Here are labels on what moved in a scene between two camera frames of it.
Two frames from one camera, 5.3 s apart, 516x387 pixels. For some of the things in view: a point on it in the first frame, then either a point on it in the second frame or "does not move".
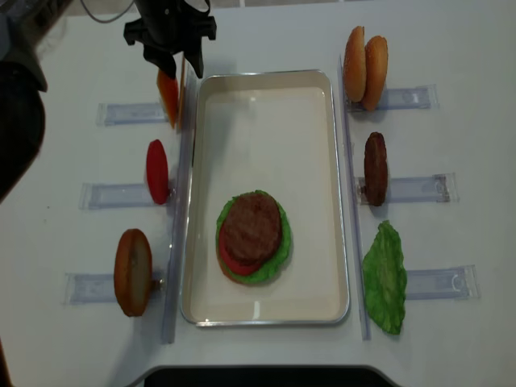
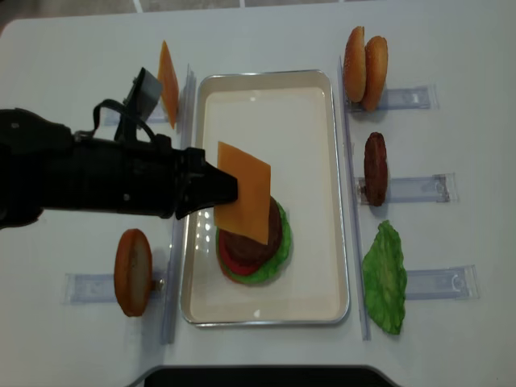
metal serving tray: (274, 131) does not move
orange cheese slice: (181, 94) → (250, 214)
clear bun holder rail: (101, 289) does not move
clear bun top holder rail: (423, 97) does not move
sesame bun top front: (376, 55) does not move
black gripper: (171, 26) → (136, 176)
